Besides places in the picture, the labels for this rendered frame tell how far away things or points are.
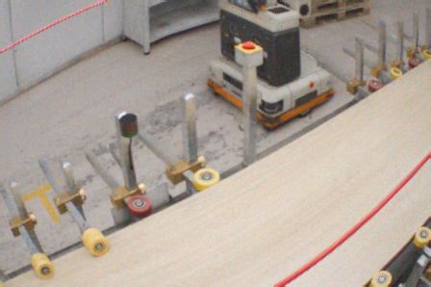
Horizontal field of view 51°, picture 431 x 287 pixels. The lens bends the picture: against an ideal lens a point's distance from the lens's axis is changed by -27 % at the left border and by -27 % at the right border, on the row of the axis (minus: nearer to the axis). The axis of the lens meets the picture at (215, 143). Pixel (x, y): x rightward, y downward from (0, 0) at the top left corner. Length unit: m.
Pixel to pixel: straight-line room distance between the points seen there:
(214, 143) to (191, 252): 1.92
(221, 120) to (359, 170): 1.89
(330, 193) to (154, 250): 0.61
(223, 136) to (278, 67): 0.56
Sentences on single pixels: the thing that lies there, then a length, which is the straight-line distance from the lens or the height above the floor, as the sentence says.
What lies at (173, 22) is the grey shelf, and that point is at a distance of 4.81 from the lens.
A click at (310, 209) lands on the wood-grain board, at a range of 1.82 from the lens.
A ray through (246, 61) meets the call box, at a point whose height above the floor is 1.18.
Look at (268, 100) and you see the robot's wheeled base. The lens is 3.48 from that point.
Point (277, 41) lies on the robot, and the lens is 3.35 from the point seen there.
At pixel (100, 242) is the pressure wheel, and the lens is 1.67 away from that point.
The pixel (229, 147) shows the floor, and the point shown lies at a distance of 3.52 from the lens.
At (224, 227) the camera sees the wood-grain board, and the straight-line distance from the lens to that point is 1.76.
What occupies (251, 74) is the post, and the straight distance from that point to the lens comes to 2.04.
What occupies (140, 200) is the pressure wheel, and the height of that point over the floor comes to 0.90.
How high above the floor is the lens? 2.16
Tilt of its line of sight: 37 degrees down
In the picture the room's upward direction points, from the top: 2 degrees counter-clockwise
